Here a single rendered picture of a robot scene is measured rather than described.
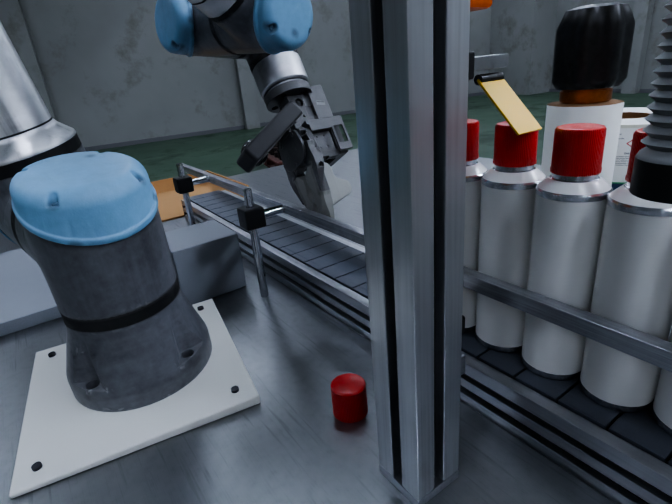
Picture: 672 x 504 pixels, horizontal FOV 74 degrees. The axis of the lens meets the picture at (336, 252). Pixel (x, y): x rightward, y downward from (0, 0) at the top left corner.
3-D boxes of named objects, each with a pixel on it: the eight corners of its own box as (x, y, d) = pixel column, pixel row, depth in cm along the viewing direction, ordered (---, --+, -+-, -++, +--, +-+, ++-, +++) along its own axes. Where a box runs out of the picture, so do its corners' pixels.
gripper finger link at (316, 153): (335, 185, 61) (311, 126, 62) (325, 187, 61) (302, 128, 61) (320, 197, 65) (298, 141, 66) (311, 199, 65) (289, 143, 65)
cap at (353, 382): (372, 401, 44) (370, 374, 43) (362, 426, 42) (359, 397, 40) (339, 395, 46) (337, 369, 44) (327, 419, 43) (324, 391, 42)
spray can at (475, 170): (489, 330, 45) (500, 121, 37) (438, 336, 45) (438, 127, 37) (471, 305, 50) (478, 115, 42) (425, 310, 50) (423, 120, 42)
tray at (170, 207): (251, 199, 119) (248, 184, 117) (150, 225, 106) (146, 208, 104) (210, 182, 142) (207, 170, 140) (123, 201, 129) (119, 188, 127)
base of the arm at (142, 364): (224, 378, 48) (204, 299, 44) (67, 434, 43) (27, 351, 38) (200, 310, 60) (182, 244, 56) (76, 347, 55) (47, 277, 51)
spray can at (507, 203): (535, 329, 45) (556, 117, 37) (526, 358, 41) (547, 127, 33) (482, 318, 47) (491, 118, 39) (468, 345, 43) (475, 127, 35)
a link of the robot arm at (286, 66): (261, 52, 62) (244, 85, 69) (273, 82, 61) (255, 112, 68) (307, 49, 65) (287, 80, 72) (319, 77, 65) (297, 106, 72)
